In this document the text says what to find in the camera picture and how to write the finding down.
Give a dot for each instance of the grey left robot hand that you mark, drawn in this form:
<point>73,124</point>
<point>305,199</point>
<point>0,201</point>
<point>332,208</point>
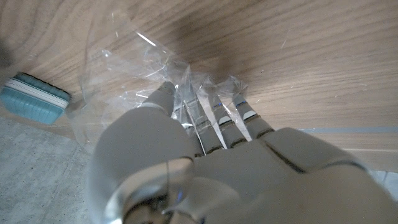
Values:
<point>248,180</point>

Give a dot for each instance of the clear cling film sheet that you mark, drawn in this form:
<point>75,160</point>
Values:
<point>124,71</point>

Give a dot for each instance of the long grey tape strip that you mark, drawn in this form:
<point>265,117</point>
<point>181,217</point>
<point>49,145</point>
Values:
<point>348,130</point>

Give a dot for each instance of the teal sponge block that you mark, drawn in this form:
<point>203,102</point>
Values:
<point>31,99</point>

